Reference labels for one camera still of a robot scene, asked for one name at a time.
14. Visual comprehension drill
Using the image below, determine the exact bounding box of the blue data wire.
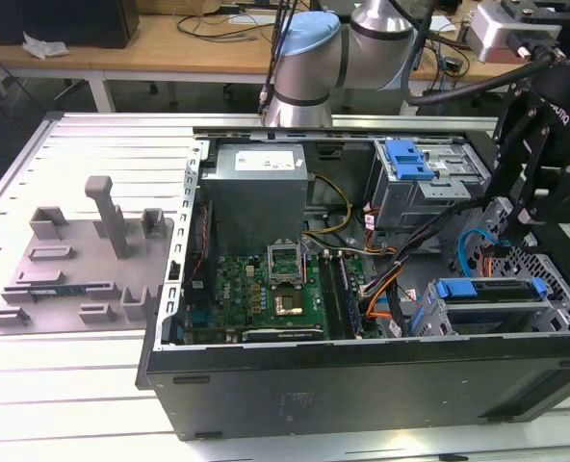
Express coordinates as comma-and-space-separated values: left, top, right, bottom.
459, 227, 507, 281

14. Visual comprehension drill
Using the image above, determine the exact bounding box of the orange red power wire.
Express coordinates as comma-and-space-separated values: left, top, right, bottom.
477, 244, 498, 279

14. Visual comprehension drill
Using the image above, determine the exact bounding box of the hard disk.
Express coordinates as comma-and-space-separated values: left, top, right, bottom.
428, 276, 551, 338

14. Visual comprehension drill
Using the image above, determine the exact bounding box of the silver disk bay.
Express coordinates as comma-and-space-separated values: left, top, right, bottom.
407, 240, 570, 338

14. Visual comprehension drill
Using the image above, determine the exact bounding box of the blue drive latch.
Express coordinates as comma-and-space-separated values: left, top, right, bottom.
384, 138, 438, 183

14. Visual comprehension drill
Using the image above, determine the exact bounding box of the grey metal drive cage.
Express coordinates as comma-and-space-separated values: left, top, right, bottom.
366, 137, 501, 242

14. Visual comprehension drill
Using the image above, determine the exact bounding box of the green RAM stick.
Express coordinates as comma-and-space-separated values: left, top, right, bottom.
333, 249, 364, 337
27, 286, 88, 300

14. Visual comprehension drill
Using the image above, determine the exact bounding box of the black RAM slot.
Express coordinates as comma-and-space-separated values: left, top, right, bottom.
317, 250, 348, 341

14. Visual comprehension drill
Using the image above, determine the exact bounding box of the grey power supply box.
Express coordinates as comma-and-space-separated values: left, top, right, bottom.
199, 141, 311, 256

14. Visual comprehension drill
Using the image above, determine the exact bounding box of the CPU socket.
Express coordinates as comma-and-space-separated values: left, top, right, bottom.
269, 286, 311, 320

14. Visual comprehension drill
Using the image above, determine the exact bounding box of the black open PC case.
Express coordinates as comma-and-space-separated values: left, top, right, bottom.
135, 125, 570, 442

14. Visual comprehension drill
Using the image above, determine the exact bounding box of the black graphics card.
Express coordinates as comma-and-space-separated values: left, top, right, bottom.
224, 326, 325, 345

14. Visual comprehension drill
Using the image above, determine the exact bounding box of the green motherboard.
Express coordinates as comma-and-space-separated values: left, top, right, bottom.
182, 249, 385, 346

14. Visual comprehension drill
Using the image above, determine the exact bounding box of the black case fan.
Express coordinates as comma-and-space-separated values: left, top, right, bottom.
188, 199, 218, 302

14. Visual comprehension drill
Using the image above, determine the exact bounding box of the wooden desk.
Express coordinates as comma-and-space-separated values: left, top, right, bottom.
0, 9, 507, 115

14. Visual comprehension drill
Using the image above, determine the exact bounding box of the grey parts rack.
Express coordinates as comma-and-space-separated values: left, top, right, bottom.
0, 175, 178, 338

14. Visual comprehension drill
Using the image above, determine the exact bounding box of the large black box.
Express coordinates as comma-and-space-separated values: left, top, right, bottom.
0, 0, 141, 50

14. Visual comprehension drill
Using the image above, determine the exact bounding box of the crumpled clear plastic bag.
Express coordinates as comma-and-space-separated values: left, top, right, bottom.
22, 31, 69, 62

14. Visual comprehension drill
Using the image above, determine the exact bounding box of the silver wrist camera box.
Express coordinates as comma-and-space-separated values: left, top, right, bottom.
470, 2, 563, 64

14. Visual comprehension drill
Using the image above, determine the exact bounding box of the black sleeved cable bundle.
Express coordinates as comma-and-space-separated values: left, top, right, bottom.
359, 194, 493, 309

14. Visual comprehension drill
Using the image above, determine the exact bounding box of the red wire bundle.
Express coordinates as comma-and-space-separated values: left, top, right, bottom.
360, 204, 400, 256

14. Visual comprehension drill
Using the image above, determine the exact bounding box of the yellow wire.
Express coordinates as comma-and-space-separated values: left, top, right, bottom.
303, 173, 354, 238

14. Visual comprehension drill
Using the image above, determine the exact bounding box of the grey wire bundle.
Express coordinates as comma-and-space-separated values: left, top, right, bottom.
313, 243, 402, 256

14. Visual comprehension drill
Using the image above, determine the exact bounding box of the orange wire bundle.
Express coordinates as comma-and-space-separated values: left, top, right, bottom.
361, 262, 414, 322

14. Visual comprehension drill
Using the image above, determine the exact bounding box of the black hanging cable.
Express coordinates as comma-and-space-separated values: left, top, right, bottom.
257, 0, 298, 116

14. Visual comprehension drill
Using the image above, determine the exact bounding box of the metal socket cover frame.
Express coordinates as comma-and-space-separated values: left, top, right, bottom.
267, 238, 308, 290

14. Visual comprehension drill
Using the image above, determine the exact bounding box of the red black twisted wire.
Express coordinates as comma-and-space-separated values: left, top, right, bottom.
188, 254, 210, 286

